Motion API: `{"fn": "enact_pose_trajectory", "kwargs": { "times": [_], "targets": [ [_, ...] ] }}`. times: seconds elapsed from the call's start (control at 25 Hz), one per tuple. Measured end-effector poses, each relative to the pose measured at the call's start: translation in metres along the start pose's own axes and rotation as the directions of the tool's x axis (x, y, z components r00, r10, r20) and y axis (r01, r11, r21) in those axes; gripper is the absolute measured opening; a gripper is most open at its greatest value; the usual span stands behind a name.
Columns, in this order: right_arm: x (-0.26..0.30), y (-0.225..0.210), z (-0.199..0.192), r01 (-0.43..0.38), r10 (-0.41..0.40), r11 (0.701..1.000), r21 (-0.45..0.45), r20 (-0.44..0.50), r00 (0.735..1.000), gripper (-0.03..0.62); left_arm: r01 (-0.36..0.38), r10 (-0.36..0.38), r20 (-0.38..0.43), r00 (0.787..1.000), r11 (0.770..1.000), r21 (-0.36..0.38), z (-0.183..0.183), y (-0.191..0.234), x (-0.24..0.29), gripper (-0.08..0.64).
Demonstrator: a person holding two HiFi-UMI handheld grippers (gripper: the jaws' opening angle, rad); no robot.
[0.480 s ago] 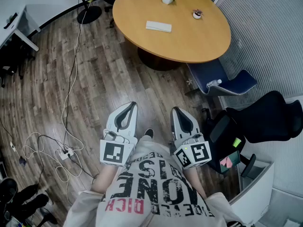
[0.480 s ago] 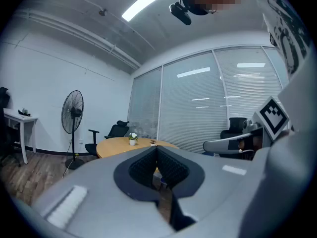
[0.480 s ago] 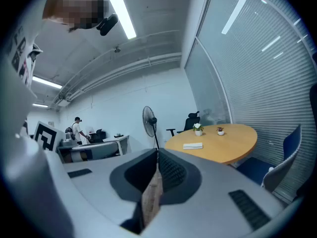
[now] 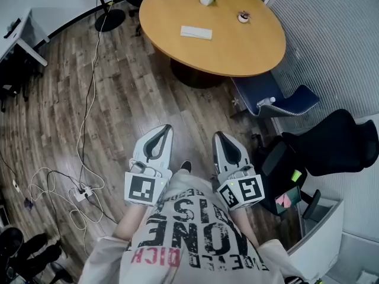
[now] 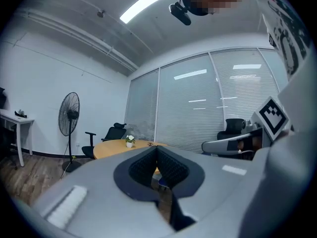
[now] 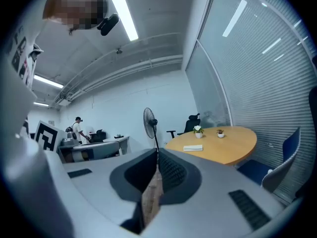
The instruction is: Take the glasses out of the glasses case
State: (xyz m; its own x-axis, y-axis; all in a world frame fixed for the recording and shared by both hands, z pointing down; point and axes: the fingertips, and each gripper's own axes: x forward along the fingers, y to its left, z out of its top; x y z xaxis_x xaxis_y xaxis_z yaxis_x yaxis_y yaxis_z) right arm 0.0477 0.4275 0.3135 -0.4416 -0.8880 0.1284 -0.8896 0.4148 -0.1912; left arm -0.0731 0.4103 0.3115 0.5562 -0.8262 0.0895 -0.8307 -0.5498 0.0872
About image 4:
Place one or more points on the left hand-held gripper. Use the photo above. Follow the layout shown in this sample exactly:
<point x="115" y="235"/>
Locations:
<point x="139" y="189"/>

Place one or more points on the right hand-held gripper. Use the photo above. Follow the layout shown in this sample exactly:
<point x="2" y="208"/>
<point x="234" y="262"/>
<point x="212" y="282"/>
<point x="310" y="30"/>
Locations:
<point x="248" y="191"/>

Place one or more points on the white box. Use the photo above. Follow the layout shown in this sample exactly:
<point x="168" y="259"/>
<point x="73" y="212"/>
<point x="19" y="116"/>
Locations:
<point x="196" y="32"/>

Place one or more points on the person's left forearm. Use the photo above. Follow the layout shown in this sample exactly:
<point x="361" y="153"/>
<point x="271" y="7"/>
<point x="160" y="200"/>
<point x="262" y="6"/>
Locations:
<point x="130" y="222"/>

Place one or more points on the person's right forearm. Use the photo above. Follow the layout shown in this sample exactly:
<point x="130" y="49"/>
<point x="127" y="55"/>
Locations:
<point x="244" y="226"/>

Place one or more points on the person's black shoe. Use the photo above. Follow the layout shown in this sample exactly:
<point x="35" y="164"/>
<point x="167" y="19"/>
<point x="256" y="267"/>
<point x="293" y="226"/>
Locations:
<point x="186" y="167"/>

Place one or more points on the clear water bottle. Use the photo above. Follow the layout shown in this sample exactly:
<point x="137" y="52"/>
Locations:
<point x="265" y="101"/>

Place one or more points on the pink paper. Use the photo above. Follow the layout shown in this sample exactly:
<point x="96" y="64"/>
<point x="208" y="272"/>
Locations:
<point x="282" y="200"/>

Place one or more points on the yellow-green sticky note pad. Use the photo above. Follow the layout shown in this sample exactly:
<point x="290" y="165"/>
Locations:
<point x="296" y="175"/>

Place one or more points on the blue chair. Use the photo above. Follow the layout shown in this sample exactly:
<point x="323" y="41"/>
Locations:
<point x="260" y="87"/>

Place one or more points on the white power strip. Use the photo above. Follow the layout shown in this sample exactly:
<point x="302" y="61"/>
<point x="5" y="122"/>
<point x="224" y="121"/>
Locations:
<point x="82" y="193"/>

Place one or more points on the person's printed grey shirt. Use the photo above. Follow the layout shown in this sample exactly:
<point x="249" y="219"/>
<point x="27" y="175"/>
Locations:
<point x="189" y="247"/>

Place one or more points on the black mesh office chair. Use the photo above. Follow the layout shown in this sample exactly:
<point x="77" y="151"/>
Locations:
<point x="331" y="143"/>

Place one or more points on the small purple plug adapter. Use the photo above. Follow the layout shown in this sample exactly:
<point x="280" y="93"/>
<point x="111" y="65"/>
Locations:
<point x="28" y="204"/>

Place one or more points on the small pink succulent pot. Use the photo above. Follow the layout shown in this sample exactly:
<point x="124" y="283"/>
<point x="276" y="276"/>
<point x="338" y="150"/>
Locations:
<point x="243" y="17"/>

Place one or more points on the black floor fan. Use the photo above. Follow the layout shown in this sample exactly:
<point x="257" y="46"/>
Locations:
<point x="110" y="19"/>

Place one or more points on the black swivel chair base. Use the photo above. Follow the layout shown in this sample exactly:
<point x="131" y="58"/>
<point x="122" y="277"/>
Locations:
<point x="35" y="253"/>

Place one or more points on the white desk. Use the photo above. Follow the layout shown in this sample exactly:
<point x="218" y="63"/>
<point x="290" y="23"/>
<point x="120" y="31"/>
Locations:
<point x="32" y="25"/>

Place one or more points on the dark table pedestal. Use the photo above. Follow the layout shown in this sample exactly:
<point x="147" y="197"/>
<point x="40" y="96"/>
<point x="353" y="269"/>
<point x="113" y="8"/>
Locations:
<point x="192" y="77"/>

